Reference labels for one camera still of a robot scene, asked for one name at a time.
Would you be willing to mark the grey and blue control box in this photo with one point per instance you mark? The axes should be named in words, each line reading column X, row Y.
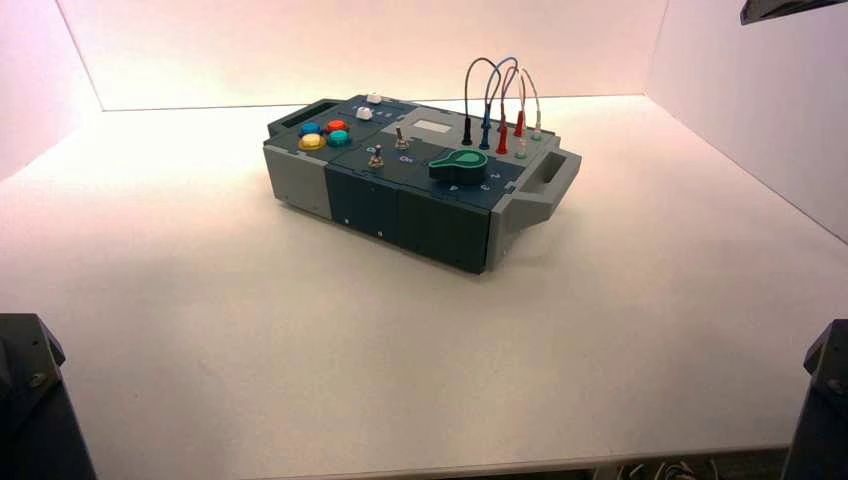
column 371, row 199

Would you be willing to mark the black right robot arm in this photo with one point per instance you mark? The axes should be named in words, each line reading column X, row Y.
column 788, row 8

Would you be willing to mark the green rotary knob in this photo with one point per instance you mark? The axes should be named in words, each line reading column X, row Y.
column 460, row 166

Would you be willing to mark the grey display screen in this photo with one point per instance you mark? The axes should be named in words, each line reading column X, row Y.
column 431, row 126

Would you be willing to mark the green push button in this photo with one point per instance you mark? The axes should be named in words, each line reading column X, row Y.
column 339, row 138

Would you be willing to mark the white slider knob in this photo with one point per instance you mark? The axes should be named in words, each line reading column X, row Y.
column 364, row 113
column 374, row 98

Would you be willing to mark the red push button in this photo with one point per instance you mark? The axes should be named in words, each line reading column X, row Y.
column 336, row 125

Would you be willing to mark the yellow push button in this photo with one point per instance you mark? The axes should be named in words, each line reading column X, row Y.
column 312, row 142

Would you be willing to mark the blue push button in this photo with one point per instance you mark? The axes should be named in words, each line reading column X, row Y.
column 310, row 128

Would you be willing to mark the metal toggle switch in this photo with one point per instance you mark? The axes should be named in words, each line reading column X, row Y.
column 401, row 140
column 376, row 160

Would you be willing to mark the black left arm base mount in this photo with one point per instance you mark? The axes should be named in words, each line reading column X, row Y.
column 33, row 411

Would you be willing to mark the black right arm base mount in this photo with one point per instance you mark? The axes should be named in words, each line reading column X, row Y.
column 825, row 417

